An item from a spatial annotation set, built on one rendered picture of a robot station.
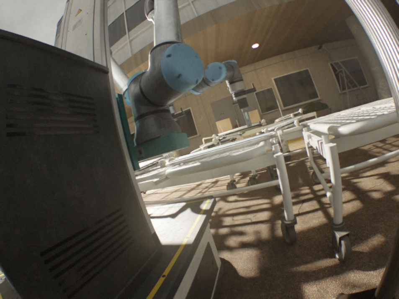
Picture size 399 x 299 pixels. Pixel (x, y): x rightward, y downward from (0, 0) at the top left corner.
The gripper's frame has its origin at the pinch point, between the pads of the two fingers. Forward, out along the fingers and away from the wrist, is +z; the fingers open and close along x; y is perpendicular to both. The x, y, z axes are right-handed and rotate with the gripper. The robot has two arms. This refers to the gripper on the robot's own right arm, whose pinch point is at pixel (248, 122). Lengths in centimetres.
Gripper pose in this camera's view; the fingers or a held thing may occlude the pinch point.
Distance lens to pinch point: 92.6
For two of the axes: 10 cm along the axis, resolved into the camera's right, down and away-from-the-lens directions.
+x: -2.2, 2.8, -9.3
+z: 3.3, 9.2, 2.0
